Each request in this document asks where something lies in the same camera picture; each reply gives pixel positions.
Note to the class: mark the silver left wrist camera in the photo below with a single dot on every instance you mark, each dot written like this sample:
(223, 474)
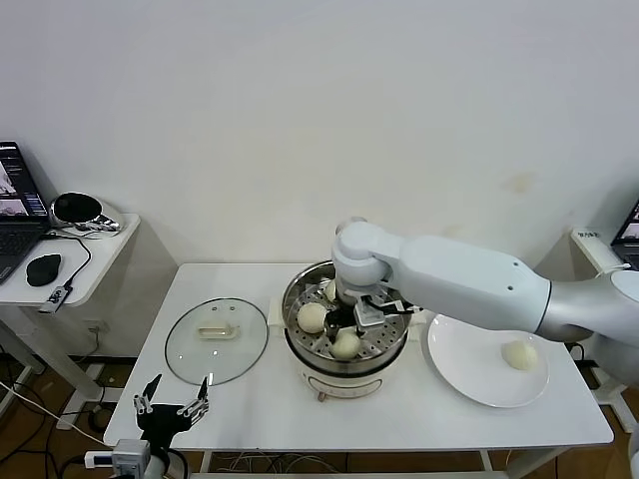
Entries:
(127, 454)

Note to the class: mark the cream electric cooker pot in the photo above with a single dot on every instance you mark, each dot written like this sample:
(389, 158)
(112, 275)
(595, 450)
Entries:
(344, 386)

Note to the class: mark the white wall socket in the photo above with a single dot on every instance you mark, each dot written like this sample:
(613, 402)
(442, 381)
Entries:
(97, 328)

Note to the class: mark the stainless steel steamer basket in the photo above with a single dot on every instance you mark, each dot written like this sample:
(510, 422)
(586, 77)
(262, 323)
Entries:
(299, 294)

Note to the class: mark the white side table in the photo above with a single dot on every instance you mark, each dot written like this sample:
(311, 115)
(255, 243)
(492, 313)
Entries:
(105, 259)
(591, 249)

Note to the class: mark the dark printed label sticker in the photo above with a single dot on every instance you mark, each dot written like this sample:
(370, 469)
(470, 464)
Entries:
(588, 235)

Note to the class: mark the black computer mouse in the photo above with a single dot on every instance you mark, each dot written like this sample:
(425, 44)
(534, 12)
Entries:
(44, 269)

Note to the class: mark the white steamed baozi bun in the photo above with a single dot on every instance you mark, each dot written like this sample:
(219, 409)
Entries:
(330, 290)
(310, 318)
(520, 355)
(344, 346)

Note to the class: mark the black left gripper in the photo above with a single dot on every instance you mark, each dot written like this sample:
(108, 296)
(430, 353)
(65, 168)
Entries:
(160, 424)

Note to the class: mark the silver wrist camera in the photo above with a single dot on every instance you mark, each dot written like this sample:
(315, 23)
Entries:
(372, 313)
(127, 454)

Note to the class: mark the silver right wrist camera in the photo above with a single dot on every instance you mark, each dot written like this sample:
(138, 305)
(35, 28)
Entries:
(372, 313)

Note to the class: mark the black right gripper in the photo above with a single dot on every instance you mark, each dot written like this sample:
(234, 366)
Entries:
(343, 312)

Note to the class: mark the large white plate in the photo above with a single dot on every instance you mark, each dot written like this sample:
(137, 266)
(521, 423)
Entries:
(474, 359)

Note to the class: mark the open black laptop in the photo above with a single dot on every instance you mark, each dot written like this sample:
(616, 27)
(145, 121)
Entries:
(15, 239)
(629, 239)

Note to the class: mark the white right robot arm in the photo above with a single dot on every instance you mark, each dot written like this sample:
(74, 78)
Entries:
(449, 279)

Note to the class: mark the shiny chrome dome device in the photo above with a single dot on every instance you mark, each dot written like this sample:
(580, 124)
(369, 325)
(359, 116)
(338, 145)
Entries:
(75, 209)

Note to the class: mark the round glass pot lid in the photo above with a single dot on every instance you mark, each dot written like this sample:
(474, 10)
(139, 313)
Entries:
(219, 359)

